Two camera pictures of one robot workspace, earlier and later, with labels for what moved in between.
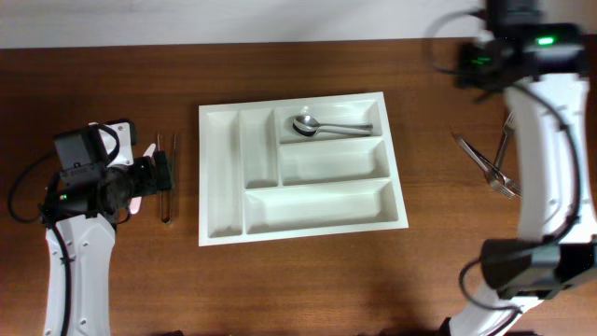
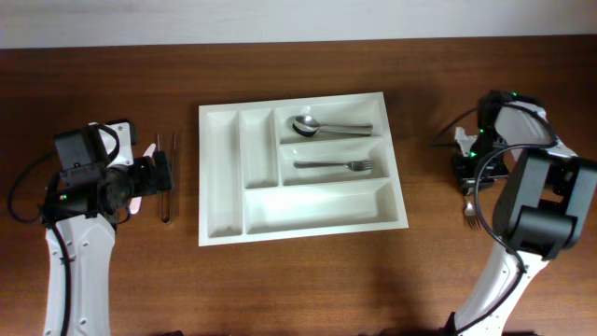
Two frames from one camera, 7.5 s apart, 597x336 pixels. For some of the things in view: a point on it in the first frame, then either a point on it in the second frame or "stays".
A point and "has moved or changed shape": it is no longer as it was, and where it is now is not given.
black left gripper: [145, 169] stays
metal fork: [492, 180] has moved or changed shape
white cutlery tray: [258, 180] stays
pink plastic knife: [136, 202] stays
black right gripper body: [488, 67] -> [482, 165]
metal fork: [508, 128] has moved or changed shape
